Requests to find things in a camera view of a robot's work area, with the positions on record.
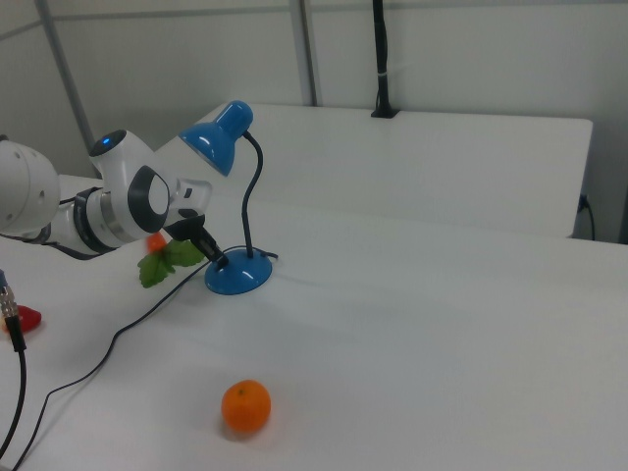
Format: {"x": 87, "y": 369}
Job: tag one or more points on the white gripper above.
{"x": 193, "y": 197}

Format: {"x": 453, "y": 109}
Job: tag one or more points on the blue desk lamp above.
{"x": 238, "y": 279}

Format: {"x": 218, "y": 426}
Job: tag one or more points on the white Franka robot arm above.
{"x": 29, "y": 191}

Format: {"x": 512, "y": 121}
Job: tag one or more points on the orange toy carrot green leaves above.
{"x": 157, "y": 270}

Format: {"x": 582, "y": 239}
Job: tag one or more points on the orange mandarin fruit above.
{"x": 246, "y": 406}

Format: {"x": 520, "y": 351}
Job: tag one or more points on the red toy strawberry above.
{"x": 30, "y": 319}

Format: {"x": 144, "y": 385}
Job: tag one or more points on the black camera pole with clamp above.
{"x": 382, "y": 73}

